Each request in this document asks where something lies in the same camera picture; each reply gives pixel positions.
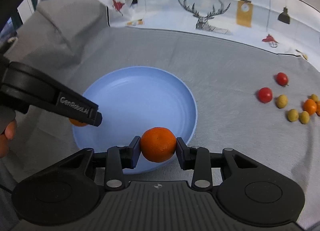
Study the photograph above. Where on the yellow-green small fruit two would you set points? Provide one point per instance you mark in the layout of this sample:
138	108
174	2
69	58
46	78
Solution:
292	115

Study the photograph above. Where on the blue plastic plate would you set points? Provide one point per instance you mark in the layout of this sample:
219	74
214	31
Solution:
133	100

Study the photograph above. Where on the yellow-green small fruit three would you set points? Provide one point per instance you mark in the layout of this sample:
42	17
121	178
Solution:
304	117

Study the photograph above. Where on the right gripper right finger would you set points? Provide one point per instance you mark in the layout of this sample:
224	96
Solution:
198	160

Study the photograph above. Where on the deer print white cloth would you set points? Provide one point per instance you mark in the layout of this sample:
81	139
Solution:
279	26

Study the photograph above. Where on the red cherry tomato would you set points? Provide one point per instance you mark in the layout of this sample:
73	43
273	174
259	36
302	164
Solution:
265	95
282	79

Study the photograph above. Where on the yellow-green small fruit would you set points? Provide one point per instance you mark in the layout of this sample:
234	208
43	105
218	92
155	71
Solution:
314	97

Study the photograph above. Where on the yellow-green small fruit one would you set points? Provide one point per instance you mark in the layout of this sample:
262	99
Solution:
281	101

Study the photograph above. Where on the grey sofa cover cloth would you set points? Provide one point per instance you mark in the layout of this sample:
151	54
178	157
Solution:
70	40

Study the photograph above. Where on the person's left hand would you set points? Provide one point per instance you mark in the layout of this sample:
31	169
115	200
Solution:
6	137

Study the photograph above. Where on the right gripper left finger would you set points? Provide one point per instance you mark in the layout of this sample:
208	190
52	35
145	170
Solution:
117	159

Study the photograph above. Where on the large orange tangerine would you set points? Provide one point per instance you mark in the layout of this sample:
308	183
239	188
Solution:
158	144

